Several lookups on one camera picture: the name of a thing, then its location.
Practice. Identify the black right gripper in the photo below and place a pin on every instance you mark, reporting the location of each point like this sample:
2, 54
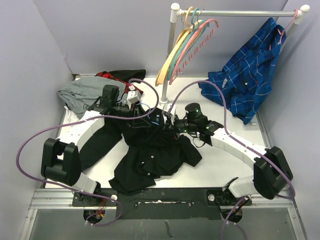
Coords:
170, 129

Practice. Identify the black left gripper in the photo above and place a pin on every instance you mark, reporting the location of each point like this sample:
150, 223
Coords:
136, 108

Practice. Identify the light blue wire hanger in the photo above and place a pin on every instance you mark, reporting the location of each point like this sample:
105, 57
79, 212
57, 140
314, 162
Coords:
148, 121

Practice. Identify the black button shirt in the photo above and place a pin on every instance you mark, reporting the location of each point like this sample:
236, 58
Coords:
151, 154

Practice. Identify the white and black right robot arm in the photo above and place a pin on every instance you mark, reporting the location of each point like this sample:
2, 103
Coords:
271, 171

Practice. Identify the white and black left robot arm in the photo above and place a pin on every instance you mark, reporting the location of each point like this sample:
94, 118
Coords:
61, 157

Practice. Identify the red black plaid shirt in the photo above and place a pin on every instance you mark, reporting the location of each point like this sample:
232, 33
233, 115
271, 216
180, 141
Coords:
105, 74

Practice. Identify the grey shirt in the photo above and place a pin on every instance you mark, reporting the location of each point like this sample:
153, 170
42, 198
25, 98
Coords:
80, 94

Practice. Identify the white shirt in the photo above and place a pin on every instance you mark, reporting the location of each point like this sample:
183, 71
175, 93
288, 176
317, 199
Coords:
72, 117

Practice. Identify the blue plaid shirt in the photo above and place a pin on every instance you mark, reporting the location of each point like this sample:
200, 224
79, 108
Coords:
245, 81

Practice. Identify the yellow hanger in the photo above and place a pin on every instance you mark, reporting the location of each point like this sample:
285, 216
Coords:
175, 8

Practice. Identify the beige hanger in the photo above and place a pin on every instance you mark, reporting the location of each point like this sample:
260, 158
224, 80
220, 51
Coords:
167, 71

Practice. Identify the teal hanger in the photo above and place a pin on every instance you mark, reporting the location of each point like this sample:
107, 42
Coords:
197, 32

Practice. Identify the pink hanger holding blue shirt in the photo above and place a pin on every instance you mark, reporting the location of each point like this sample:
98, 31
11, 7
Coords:
287, 27

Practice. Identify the black garment at back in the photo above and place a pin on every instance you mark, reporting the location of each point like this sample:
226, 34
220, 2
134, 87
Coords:
126, 75

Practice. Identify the silver white clothes rack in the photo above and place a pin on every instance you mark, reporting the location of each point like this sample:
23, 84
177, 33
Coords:
304, 9

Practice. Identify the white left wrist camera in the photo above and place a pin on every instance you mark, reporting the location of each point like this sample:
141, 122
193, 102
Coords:
133, 96

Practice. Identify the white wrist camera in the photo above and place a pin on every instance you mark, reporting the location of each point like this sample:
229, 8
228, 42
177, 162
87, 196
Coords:
133, 96
169, 110

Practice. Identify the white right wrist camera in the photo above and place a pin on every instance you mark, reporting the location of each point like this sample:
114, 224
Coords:
169, 110

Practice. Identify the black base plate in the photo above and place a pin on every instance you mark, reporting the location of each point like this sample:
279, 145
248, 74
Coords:
158, 204

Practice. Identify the aluminium frame rail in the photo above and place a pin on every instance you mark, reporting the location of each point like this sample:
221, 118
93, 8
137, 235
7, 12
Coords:
52, 216

